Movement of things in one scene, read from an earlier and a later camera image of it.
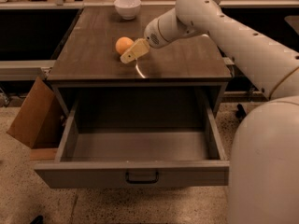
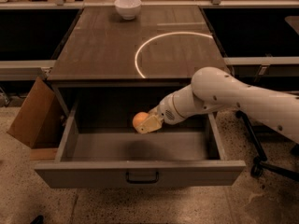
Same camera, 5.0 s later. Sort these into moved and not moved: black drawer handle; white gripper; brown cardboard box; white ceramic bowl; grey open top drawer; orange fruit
Moved: orange fruit; white gripper
Not moved: grey open top drawer; brown cardboard box; white ceramic bowl; black drawer handle
